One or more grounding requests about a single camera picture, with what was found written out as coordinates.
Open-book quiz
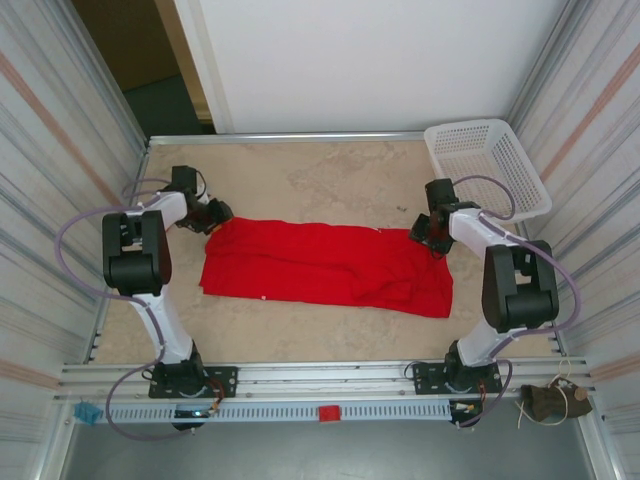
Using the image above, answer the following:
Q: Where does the white string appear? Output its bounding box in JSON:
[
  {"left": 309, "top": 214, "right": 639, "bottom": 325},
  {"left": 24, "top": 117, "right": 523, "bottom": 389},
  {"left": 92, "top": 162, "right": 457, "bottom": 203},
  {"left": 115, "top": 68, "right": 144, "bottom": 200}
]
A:
[{"left": 517, "top": 359, "right": 576, "bottom": 427}]

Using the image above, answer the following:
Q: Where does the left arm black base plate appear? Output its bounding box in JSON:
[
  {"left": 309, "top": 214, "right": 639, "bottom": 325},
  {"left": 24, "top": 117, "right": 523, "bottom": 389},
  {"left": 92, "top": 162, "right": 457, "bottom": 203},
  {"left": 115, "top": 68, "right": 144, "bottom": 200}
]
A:
[{"left": 148, "top": 366, "right": 239, "bottom": 400}]

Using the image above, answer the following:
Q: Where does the white plastic mesh basket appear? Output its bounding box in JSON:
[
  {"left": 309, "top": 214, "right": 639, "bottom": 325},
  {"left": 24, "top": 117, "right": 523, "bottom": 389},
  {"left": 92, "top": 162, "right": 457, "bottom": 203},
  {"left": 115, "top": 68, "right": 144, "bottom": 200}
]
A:
[{"left": 423, "top": 118, "right": 554, "bottom": 222}]

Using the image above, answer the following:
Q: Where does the red t-shirt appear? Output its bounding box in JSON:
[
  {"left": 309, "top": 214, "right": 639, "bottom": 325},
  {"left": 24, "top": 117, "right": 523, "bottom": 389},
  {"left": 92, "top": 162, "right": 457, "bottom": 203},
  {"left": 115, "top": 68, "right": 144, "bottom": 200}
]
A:
[{"left": 198, "top": 217, "right": 455, "bottom": 320}]

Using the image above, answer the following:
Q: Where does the blue clip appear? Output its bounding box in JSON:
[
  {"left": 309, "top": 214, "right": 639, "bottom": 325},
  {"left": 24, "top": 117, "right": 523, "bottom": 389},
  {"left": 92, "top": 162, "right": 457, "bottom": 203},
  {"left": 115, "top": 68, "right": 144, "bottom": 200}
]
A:
[{"left": 73, "top": 402, "right": 99, "bottom": 427}]

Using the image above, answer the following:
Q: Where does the aluminium mounting rail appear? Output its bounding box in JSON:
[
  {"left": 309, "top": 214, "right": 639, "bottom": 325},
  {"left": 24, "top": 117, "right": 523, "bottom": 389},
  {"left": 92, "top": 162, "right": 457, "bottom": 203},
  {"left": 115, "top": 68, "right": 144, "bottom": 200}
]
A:
[{"left": 57, "top": 357, "right": 599, "bottom": 404}]

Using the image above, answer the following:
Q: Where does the brown cloth pouch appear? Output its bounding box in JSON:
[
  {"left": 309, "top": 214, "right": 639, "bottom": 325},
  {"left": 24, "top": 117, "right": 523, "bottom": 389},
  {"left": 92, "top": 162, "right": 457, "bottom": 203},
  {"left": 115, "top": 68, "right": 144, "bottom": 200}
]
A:
[{"left": 519, "top": 382, "right": 594, "bottom": 424}]

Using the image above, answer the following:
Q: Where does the grey slotted cable duct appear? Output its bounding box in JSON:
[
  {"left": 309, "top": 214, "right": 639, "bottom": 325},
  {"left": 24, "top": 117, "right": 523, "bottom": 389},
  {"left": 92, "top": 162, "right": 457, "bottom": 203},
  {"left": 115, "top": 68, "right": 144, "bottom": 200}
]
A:
[{"left": 104, "top": 402, "right": 454, "bottom": 424}]

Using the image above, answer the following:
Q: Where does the small circuit board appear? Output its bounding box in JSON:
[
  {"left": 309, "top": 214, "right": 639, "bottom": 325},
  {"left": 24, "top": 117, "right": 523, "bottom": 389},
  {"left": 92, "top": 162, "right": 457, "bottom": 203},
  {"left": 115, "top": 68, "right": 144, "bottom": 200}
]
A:
[
  {"left": 173, "top": 405, "right": 222, "bottom": 420},
  {"left": 449, "top": 399, "right": 484, "bottom": 417}
]

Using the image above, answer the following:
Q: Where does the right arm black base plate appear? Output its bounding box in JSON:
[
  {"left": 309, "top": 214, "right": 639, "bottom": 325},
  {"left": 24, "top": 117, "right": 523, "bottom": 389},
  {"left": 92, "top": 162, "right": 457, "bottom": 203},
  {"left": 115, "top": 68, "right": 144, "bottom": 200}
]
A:
[{"left": 410, "top": 362, "right": 503, "bottom": 396}]

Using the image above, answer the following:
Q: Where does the white door frame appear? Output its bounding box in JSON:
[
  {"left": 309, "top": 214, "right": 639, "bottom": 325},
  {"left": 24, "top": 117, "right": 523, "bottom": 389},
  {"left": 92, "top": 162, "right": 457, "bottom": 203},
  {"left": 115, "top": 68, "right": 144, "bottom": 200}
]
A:
[{"left": 154, "top": 0, "right": 236, "bottom": 136}]

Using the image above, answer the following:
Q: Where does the brown board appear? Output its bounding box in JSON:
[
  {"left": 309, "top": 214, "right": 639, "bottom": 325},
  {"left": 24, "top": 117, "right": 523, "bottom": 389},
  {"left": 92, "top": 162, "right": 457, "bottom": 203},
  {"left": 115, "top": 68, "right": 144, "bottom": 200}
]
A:
[{"left": 72, "top": 0, "right": 184, "bottom": 94}]

